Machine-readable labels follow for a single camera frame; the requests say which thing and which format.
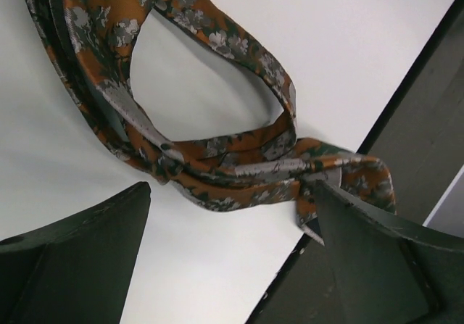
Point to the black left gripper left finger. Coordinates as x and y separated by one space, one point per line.
78 269

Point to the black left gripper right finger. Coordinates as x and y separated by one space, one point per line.
372 267

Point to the orange floral tie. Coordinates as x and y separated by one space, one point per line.
90 44

